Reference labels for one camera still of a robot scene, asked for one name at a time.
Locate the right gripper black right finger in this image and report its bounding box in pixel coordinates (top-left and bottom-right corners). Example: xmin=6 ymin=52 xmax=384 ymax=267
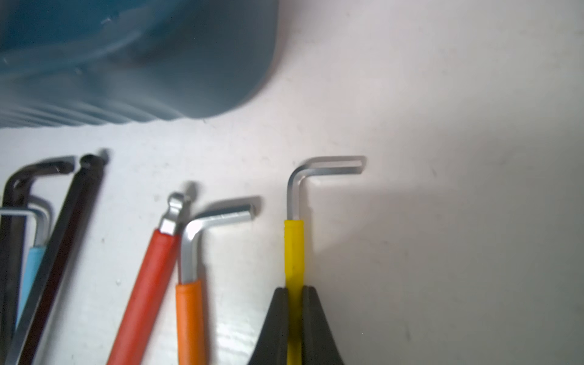
xmin=301 ymin=285 xmax=344 ymax=365

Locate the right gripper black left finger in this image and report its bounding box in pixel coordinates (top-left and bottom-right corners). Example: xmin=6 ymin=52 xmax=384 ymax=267
xmin=248 ymin=287 xmax=290 ymax=365

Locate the orange sleeved hex key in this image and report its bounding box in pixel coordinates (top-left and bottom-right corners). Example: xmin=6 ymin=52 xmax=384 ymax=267
xmin=175 ymin=204 xmax=255 ymax=364

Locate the yellow sleeved hex key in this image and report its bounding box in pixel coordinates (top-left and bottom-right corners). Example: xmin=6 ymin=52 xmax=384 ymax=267
xmin=284 ymin=156 xmax=365 ymax=364

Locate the red sleeved hex key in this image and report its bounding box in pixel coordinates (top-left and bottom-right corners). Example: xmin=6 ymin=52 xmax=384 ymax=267
xmin=107 ymin=193 xmax=190 ymax=364

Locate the light blue sleeved hex key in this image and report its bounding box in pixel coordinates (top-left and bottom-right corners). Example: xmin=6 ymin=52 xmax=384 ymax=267
xmin=1 ymin=207 xmax=50 ymax=325

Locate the long black hex key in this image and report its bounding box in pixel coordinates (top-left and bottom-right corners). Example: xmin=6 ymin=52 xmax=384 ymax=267
xmin=5 ymin=155 xmax=106 ymax=364

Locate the teal plastic storage box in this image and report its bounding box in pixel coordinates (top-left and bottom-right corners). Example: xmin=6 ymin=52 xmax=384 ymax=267
xmin=1 ymin=1 xmax=279 ymax=128

